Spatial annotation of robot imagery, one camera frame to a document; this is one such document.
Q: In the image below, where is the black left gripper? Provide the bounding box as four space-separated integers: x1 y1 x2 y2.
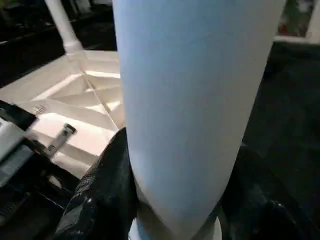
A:
0 100 101 221

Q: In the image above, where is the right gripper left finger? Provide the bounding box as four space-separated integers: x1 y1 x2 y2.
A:
52 127 139 240

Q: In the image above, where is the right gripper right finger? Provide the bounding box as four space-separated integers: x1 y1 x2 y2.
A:
220 144 320 240

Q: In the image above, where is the white plastic table top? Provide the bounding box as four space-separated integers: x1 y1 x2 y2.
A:
0 49 127 179

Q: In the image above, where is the black work mat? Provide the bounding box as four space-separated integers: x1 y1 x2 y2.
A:
0 0 320 240

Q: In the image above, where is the white glass door cabinet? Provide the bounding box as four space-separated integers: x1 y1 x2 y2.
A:
276 0 320 44

